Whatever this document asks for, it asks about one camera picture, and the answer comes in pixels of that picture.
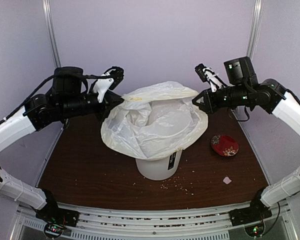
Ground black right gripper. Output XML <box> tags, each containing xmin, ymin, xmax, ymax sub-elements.
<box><xmin>192</xmin><ymin>83</ymin><xmax>251</xmax><ymax>114</ymax></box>

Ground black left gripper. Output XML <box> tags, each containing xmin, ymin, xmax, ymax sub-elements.
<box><xmin>59</xmin><ymin>82</ymin><xmax>124</xmax><ymax>122</ymax></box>

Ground translucent white trash bag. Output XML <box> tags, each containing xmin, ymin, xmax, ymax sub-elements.
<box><xmin>100</xmin><ymin>81</ymin><xmax>209</xmax><ymax>161</ymax></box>

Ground white plastic trash bin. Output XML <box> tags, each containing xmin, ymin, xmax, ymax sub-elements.
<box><xmin>135</xmin><ymin>149</ymin><xmax>183</xmax><ymax>181</ymax></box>

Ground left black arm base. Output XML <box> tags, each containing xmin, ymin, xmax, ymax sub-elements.
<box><xmin>34</xmin><ymin>189</ymin><xmax>80</xmax><ymax>227</ymax></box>

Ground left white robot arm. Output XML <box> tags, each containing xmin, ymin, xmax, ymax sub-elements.
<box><xmin>0</xmin><ymin>66</ymin><xmax>124</xmax><ymax>222</ymax></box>

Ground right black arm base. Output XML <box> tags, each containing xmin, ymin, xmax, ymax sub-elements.
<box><xmin>229</xmin><ymin>190</ymin><xmax>272</xmax><ymax>227</ymax></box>

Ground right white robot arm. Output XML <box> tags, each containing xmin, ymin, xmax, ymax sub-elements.
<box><xmin>192</xmin><ymin>56</ymin><xmax>300</xmax><ymax>221</ymax></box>

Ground red floral plate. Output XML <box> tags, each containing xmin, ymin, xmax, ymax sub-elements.
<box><xmin>210</xmin><ymin>134</ymin><xmax>239</xmax><ymax>157</ymax></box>

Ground small pink paper scrap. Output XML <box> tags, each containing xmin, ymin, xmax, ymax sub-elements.
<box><xmin>223</xmin><ymin>176</ymin><xmax>232</xmax><ymax>185</ymax></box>

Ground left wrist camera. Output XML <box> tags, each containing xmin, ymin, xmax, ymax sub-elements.
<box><xmin>89</xmin><ymin>66</ymin><xmax>124</xmax><ymax>103</ymax></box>

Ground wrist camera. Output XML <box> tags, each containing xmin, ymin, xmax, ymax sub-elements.
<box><xmin>89</xmin><ymin>66</ymin><xmax>124</xmax><ymax>103</ymax></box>
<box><xmin>194</xmin><ymin>63</ymin><xmax>228</xmax><ymax>93</ymax></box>

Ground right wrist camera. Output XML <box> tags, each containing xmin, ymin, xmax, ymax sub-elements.
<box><xmin>194</xmin><ymin>63</ymin><xmax>228</xmax><ymax>93</ymax></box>

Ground black braided left cable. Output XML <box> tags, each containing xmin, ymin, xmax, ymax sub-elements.
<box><xmin>0</xmin><ymin>66</ymin><xmax>125</xmax><ymax>131</ymax></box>

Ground right aluminium frame post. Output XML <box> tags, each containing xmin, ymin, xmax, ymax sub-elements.
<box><xmin>246</xmin><ymin>0</ymin><xmax>264</xmax><ymax>59</ymax></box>

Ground aluminium frame post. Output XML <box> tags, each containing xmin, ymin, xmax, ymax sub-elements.
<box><xmin>42</xmin><ymin>0</ymin><xmax>61</xmax><ymax>68</ymax></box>
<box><xmin>246</xmin><ymin>0</ymin><xmax>264</xmax><ymax>59</ymax></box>

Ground left aluminium frame post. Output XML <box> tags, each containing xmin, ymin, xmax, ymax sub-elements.
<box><xmin>42</xmin><ymin>0</ymin><xmax>61</xmax><ymax>68</ymax></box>

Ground aluminium front rail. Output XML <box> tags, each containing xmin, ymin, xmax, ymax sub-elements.
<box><xmin>16</xmin><ymin>202</ymin><xmax>291</xmax><ymax>240</ymax></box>

